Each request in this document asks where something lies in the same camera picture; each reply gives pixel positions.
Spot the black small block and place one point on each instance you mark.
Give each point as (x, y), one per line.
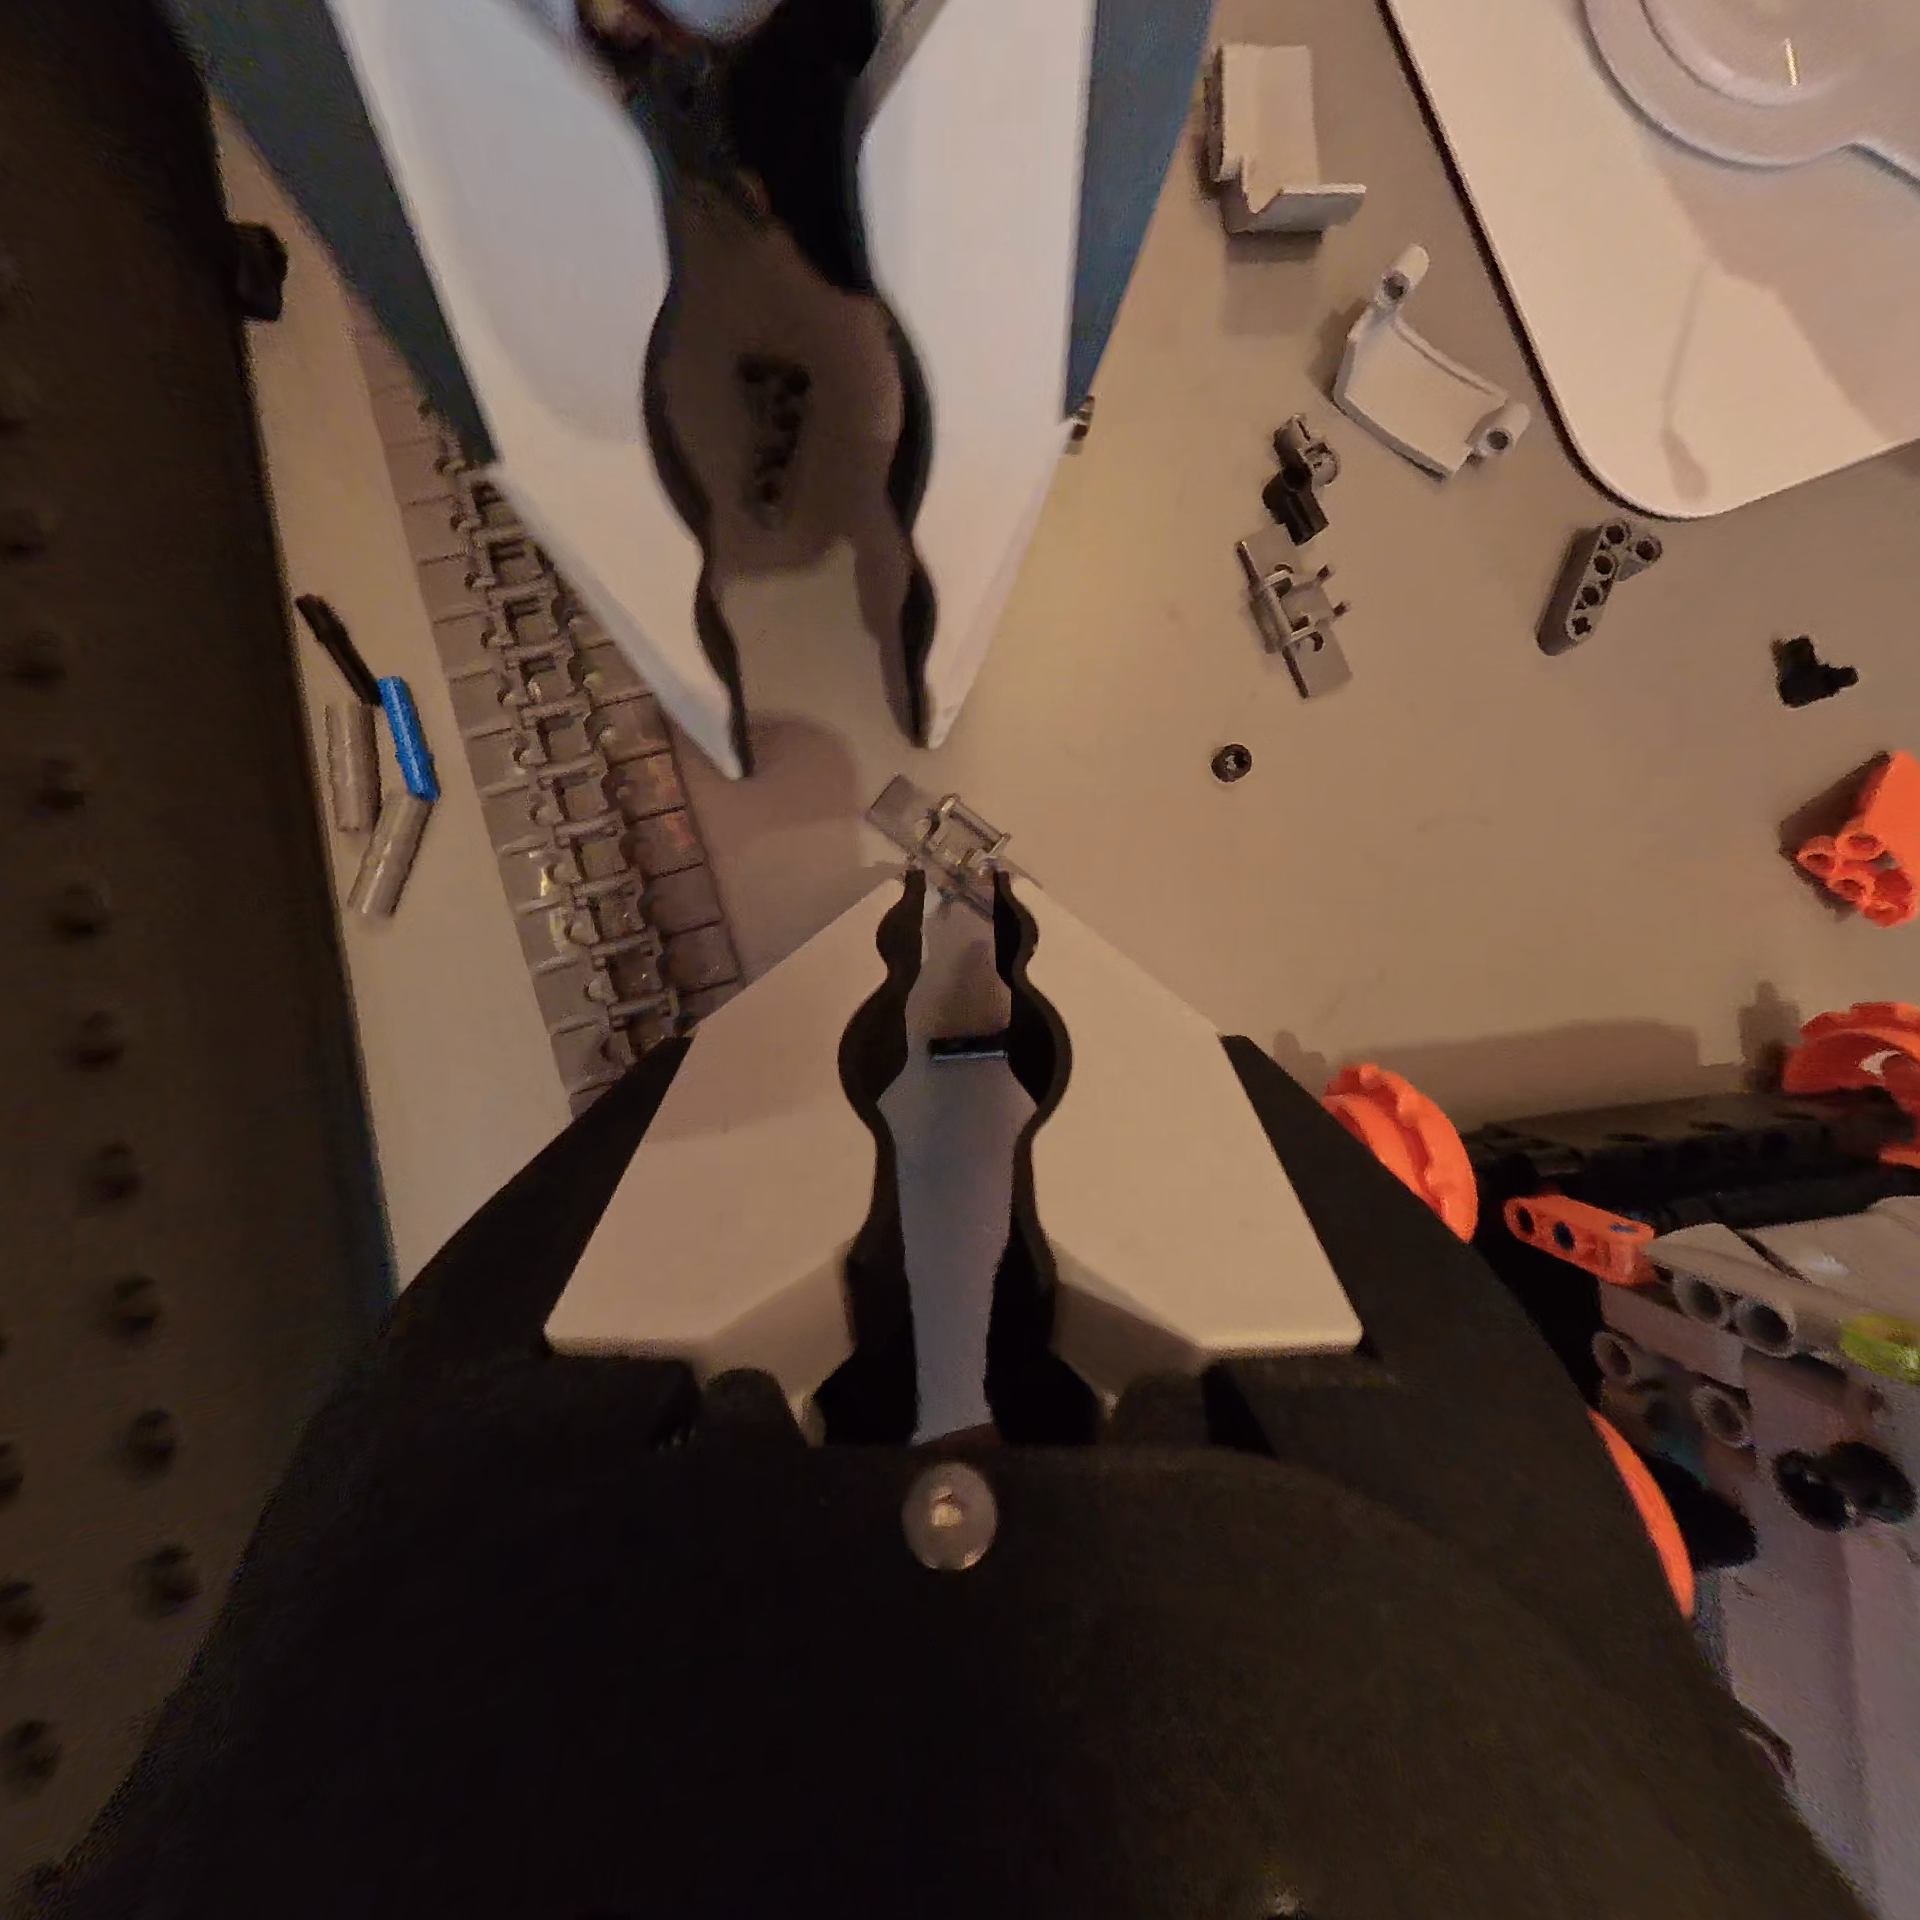
(259, 271)

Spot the black perforated panel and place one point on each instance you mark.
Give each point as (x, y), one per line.
(149, 901)

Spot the black grey cross connector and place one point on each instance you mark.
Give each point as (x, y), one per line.
(1300, 484)

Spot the single grey track link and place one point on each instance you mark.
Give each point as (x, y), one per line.
(946, 832)
(1292, 619)

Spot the orange wedge block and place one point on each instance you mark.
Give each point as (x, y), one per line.
(1869, 839)

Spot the light grey curved panel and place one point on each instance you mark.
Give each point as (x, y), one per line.
(1426, 383)

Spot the black long pin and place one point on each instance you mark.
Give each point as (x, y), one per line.
(339, 646)

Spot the white lamp base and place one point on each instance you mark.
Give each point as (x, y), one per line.
(1724, 300)

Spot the grey orange toy block vehicle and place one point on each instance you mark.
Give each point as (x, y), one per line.
(1846, 1622)

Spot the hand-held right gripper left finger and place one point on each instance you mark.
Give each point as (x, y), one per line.
(706, 1201)

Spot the dark grey angled beam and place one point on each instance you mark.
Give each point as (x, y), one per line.
(1599, 587)

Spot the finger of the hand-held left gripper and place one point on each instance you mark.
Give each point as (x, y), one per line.
(991, 300)
(495, 225)

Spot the blue pin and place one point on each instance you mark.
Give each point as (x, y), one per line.
(406, 735)

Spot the black small clip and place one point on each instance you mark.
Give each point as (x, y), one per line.
(1810, 673)

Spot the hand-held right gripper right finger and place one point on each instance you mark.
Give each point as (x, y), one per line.
(1184, 1201)

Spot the grey tube connector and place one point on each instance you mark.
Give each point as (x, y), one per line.
(389, 855)
(354, 764)

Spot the light grey curved block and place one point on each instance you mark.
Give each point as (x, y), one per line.
(1277, 150)

